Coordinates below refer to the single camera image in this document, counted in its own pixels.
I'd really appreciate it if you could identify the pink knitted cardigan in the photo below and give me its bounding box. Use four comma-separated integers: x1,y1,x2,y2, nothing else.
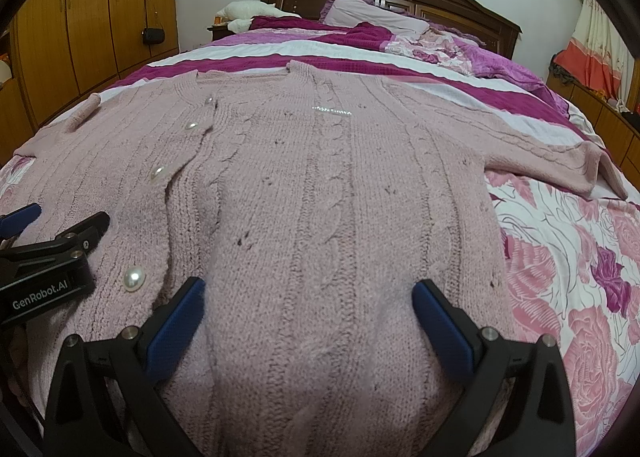
1,61,625,456

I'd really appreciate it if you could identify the pink pillow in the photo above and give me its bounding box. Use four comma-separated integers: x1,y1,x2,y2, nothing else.
319,0,430,40

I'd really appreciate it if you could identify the wooden wardrobe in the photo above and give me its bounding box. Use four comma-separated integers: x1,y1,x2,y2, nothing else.
1,0,178,161

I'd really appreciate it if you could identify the pink floral striped bedspread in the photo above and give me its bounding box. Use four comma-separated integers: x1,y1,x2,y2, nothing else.
1,17,639,456

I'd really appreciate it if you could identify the black bag on wardrobe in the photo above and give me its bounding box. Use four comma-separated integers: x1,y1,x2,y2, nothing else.
141,28,166,46

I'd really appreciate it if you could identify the white plush toy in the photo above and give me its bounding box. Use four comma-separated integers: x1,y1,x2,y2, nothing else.
214,1,298,34

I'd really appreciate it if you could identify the dark wooden nightstand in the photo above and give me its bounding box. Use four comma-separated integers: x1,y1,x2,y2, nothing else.
207,24,234,42

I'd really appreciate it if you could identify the orange white curtain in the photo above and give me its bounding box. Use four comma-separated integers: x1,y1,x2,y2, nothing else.
552,0,634,110

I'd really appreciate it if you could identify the wooden side cabinet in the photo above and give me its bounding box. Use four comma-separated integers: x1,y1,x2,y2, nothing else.
547,70,639,188

